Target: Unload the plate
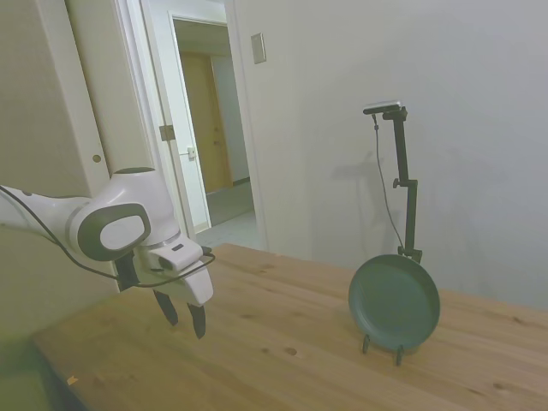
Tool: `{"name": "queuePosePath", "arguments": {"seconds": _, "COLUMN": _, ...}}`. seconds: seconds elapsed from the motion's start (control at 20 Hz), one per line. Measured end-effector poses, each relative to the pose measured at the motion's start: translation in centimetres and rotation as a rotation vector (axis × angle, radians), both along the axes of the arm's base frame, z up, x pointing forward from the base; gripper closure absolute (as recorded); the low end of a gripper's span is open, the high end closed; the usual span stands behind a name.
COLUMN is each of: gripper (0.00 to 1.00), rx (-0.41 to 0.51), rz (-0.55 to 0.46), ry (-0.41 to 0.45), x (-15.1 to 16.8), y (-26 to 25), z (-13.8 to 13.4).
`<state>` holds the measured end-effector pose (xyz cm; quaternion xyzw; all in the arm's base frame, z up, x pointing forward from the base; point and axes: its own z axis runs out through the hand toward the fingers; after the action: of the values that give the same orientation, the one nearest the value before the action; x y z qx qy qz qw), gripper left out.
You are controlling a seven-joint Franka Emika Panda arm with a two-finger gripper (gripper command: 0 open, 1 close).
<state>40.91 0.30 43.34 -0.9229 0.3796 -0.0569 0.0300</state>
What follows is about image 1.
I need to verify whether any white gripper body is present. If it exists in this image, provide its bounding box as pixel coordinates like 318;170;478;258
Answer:
136;254;215;307

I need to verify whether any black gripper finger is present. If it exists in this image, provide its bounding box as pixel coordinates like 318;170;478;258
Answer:
187;302;208;341
153;290;179;328

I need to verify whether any dark green plate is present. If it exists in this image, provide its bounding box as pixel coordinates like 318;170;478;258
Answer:
348;253;442;355

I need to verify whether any wooden hallway door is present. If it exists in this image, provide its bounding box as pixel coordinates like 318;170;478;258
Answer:
179;51;235;194

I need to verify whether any white open door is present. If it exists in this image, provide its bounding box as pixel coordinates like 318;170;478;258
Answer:
143;0;212;236

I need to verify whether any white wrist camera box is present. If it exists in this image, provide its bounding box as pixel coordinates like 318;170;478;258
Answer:
147;241;206;274

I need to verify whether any black wire plate stand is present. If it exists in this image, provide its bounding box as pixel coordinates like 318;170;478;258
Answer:
360;332;407;367

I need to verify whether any black camera cable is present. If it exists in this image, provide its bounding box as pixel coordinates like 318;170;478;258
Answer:
371;113;407;254

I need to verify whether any grey wall switch plate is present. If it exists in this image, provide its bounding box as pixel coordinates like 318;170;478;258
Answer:
250;32;267;65

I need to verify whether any black jointed camera stand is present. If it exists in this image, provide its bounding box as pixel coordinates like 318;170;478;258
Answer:
380;107;425;266

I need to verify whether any grey exterior camera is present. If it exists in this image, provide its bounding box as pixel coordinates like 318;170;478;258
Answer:
362;99;404;116

